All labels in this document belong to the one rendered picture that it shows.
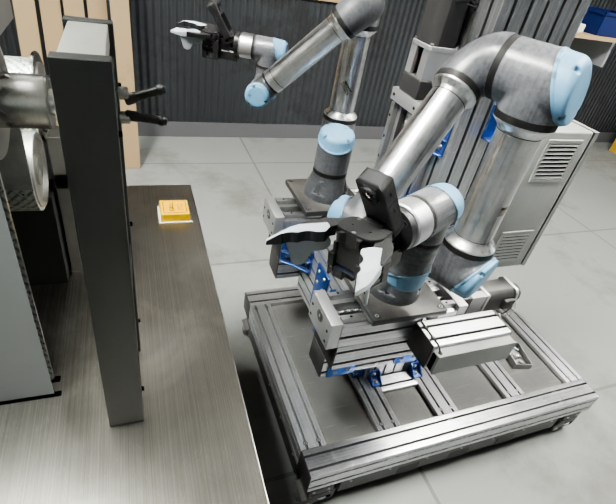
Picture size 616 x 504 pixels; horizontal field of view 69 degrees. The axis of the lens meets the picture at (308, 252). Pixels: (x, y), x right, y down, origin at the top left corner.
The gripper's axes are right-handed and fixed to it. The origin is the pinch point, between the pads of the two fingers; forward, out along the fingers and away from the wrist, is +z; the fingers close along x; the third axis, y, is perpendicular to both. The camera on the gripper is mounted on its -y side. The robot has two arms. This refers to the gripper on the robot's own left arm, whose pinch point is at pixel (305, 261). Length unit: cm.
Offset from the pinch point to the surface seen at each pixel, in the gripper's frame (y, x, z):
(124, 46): 12, 264, -110
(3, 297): 8.7, 28.7, 26.0
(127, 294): 5.1, 14.3, 16.0
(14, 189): 0.3, 42.7, 18.3
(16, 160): -4.2, 41.7, 17.3
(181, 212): 23, 62, -20
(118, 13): -6, 266, -110
